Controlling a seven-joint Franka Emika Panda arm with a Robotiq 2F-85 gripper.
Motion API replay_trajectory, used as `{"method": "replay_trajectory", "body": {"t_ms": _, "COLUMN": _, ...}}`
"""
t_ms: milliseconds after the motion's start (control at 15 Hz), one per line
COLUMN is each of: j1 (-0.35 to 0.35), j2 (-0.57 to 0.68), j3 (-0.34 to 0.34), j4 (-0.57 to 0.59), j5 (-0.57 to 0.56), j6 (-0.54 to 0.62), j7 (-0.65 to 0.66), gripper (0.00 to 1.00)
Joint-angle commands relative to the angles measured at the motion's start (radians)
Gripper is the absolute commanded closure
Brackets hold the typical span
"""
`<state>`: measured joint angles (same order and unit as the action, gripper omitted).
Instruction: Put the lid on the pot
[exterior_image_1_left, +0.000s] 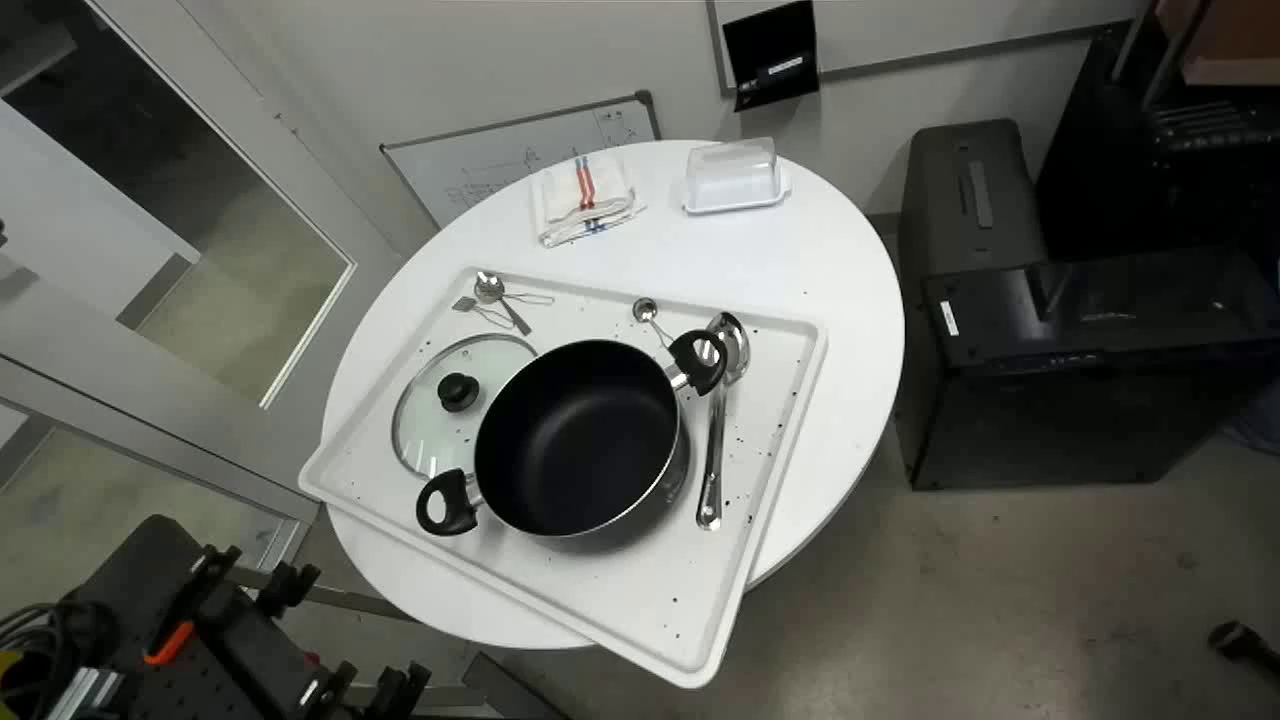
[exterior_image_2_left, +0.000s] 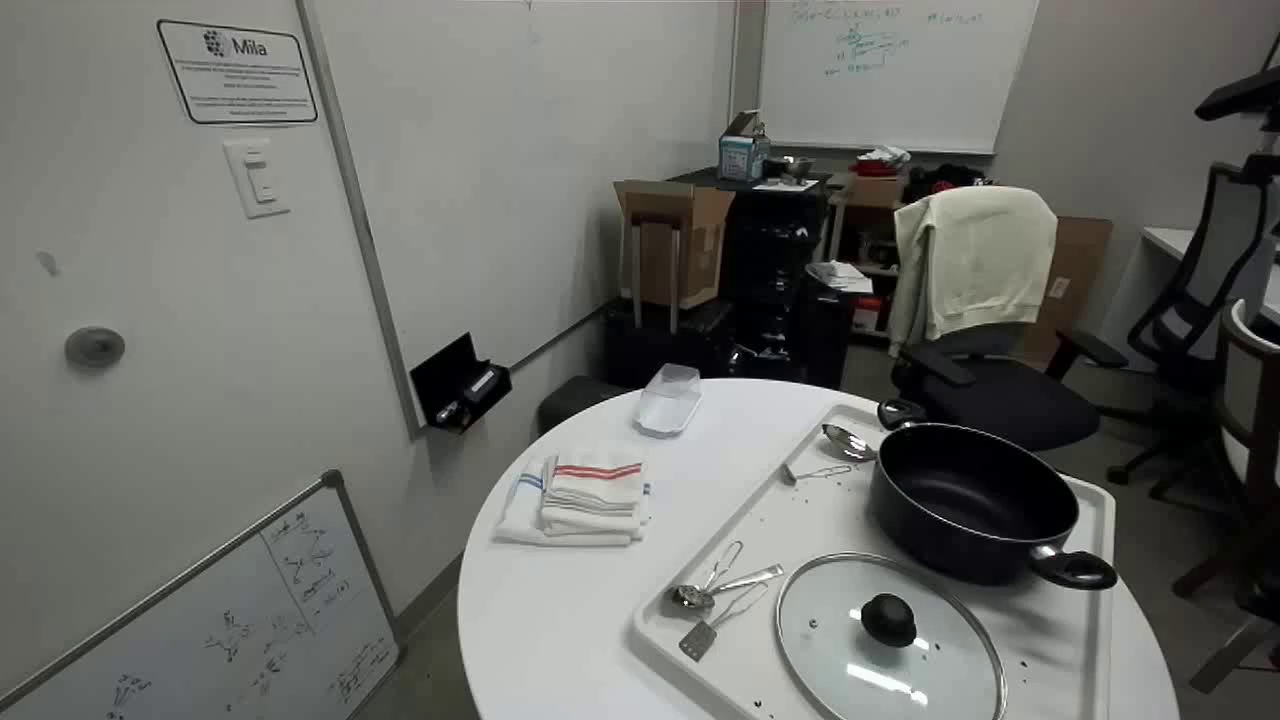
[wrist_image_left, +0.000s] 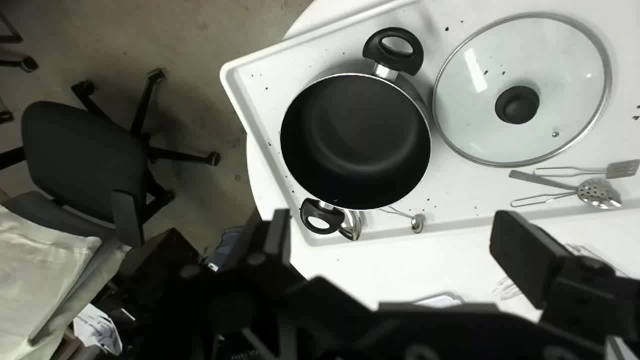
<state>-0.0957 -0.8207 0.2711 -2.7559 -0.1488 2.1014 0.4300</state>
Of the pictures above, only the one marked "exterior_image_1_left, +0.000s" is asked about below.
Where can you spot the clear plastic butter dish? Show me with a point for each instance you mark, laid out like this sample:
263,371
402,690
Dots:
733,177

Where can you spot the round white table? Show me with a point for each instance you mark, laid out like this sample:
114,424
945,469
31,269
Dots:
808,255

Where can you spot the white plastic tray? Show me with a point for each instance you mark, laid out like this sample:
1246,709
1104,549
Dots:
664,594

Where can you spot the black cooking pot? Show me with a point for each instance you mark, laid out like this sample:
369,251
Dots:
577,440

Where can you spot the glass pot lid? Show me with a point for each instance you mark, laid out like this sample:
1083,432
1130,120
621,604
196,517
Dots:
447,400

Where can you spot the folded white striped towel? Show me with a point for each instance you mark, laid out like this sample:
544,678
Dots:
580,197

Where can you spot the black cabinet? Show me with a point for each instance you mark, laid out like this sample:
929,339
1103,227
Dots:
1029,371

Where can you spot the large metal ladle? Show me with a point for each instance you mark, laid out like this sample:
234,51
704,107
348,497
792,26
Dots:
739,351

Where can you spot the small leaning whiteboard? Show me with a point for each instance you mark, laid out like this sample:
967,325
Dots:
459,171

